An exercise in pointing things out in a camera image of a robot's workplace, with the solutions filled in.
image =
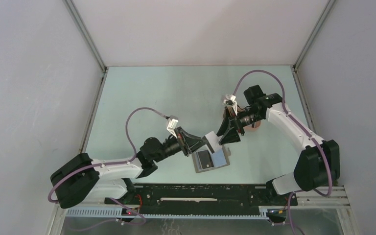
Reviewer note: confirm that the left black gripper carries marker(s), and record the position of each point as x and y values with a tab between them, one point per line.
191	143

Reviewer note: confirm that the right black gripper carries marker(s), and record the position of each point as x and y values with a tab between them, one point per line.
233	123

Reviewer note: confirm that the black credit card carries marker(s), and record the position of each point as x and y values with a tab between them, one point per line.
204	160

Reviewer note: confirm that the grey card holder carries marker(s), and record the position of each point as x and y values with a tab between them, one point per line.
220	159

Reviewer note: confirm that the white credit card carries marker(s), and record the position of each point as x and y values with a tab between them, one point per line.
212	144

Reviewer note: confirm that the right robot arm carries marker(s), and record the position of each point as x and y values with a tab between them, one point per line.
318	162

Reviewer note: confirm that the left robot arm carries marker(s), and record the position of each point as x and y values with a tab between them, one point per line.
83	178

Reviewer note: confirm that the pink oval tray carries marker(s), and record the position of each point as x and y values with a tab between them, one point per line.
252	127

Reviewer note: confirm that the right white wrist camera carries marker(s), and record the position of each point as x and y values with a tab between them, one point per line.
229	100

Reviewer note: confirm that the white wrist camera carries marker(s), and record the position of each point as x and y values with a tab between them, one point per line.
172	122
229	100

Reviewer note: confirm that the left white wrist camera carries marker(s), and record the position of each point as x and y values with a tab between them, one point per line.
172	122

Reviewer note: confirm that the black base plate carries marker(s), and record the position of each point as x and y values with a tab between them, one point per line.
225	210

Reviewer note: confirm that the right corner frame post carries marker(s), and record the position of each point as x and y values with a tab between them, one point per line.
314	33

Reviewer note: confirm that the corner frame post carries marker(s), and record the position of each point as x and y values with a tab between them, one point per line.
314	33
80	24

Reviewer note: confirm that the aluminium frame rail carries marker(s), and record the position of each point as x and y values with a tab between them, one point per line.
321	198

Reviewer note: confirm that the left corner frame post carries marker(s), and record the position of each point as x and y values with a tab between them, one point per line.
80	24

